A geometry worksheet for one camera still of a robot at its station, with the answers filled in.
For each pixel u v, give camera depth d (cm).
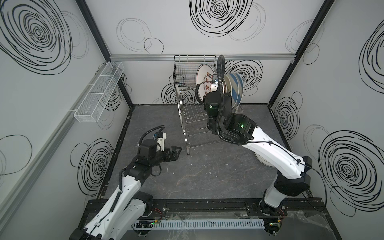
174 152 68
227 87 68
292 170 40
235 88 72
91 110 72
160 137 68
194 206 75
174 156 68
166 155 68
